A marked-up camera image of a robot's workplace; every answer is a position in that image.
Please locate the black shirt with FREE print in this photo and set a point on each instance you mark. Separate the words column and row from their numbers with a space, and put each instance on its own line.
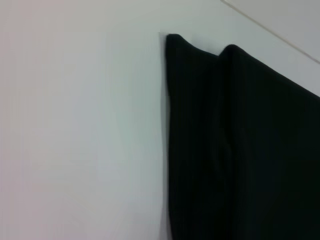
column 250, row 150

